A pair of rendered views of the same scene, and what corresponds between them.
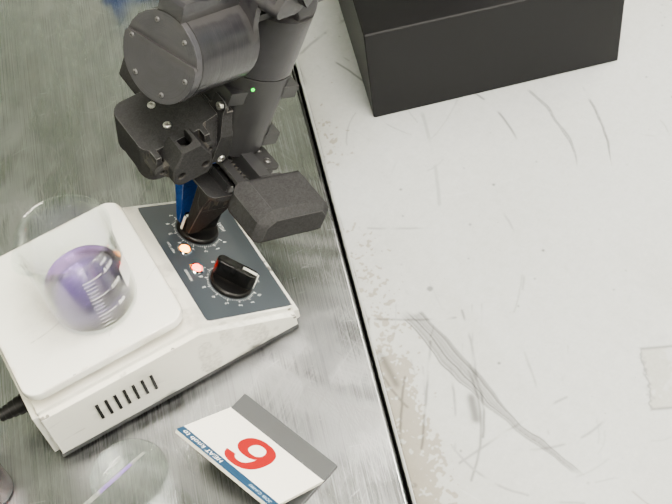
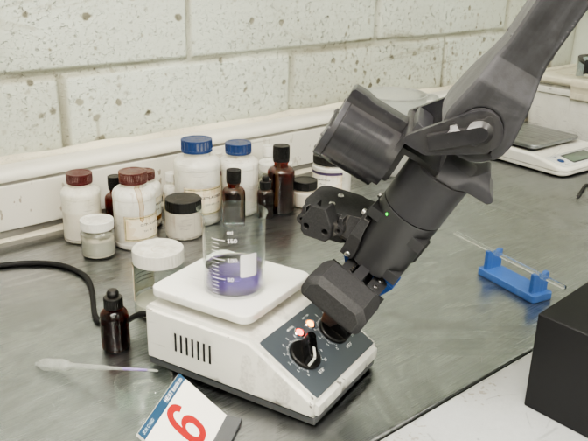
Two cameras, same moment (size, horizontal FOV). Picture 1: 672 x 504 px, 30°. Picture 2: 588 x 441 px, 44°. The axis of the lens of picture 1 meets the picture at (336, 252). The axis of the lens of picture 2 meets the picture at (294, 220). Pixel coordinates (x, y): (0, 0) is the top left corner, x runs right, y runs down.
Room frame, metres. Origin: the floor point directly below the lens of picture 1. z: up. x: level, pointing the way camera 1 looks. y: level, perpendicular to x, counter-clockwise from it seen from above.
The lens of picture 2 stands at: (0.12, -0.38, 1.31)
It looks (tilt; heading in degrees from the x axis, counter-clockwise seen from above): 21 degrees down; 52
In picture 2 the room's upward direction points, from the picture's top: 1 degrees clockwise
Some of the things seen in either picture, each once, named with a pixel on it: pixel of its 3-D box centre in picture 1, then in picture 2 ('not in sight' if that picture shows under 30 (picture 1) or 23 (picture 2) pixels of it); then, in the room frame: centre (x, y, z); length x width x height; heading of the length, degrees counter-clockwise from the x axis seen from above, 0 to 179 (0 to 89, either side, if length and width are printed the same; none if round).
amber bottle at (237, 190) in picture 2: not in sight; (234, 197); (0.70, 0.50, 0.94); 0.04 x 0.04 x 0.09
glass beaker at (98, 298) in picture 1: (76, 272); (231, 251); (0.48, 0.17, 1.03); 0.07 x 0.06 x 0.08; 126
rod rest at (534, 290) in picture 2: not in sight; (514, 273); (0.88, 0.12, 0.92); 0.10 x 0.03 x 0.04; 81
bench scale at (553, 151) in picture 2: not in sight; (535, 146); (1.44, 0.48, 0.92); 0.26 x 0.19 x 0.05; 90
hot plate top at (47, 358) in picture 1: (74, 297); (232, 283); (0.49, 0.18, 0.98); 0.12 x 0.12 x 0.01; 21
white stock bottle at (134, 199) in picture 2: not in sight; (134, 207); (0.55, 0.52, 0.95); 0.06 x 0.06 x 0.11
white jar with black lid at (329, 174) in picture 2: not in sight; (331, 173); (0.92, 0.54, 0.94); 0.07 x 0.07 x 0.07
